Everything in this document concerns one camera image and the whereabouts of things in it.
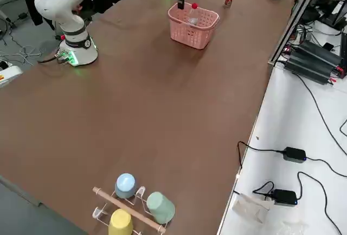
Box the black power supply cable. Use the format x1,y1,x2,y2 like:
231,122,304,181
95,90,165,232
294,72,347,156

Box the black stand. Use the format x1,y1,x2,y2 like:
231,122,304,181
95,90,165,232
321,0,347,31

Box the black finned power supply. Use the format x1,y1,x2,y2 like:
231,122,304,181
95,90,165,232
291,39,344,69
284,54,347,85

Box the white control box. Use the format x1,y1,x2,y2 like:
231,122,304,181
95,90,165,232
0,60,24,88

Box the blue cup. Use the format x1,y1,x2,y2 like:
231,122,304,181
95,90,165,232
114,173,138,199

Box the black power adapter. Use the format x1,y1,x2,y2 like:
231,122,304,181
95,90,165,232
271,188,298,207
283,147,307,163

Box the black arm base cable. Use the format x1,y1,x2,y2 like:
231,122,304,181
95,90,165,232
37,55,65,64

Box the black adapter cable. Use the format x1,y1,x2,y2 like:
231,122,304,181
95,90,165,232
305,157,347,178
237,141,285,169
252,181,275,201
296,172,344,235

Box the green cup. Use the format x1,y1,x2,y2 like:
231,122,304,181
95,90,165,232
146,191,176,225

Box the clear water bottle red cap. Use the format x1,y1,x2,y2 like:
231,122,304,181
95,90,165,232
187,3,200,27

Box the pink plastic basket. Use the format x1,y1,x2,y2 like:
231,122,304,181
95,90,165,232
167,1,220,50

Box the clear plastic packaging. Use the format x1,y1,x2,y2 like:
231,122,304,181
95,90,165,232
232,193,276,224

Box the white floor cables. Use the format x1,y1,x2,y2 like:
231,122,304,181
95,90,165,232
0,44,44,65

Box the yellow cup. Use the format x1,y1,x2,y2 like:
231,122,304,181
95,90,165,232
108,208,134,235

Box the aluminium frame post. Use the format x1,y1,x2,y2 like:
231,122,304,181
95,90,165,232
267,0,330,66

